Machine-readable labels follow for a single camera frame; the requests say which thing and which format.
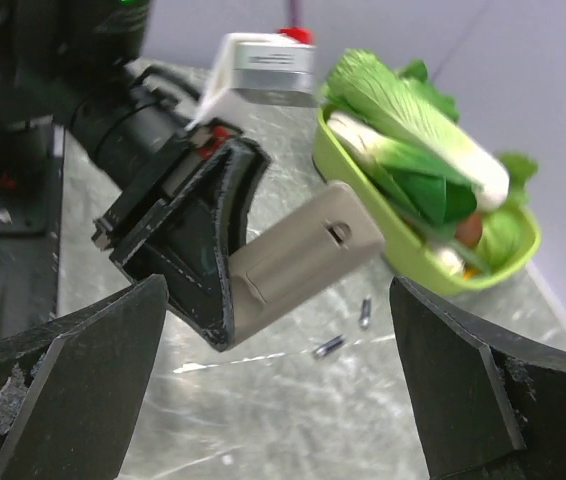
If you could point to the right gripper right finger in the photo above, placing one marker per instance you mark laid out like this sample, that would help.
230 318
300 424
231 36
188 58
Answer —
488 403

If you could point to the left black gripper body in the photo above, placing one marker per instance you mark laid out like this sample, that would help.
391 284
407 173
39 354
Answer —
149 160

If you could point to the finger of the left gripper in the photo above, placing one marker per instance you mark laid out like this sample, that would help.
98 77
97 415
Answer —
189 235

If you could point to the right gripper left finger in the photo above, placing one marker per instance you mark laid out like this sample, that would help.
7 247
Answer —
71 389

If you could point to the white remote control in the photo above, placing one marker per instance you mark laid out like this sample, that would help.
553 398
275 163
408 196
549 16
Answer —
314 246

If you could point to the black battery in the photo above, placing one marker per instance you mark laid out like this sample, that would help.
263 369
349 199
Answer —
328 347
365 313

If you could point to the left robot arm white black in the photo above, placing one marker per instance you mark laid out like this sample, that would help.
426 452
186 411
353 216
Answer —
71 61

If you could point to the round green cabbage toy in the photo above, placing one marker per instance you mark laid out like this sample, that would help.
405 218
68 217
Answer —
501 238

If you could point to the green plastic tray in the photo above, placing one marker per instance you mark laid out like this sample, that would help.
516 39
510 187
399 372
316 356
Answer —
404 251

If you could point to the bok choy toy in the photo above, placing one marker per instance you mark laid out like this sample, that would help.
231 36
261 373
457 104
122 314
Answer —
415 179

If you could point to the large napa cabbage toy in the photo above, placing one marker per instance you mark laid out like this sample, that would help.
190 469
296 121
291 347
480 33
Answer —
362 85

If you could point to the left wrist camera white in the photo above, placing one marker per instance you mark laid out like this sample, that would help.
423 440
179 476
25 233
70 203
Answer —
271 69

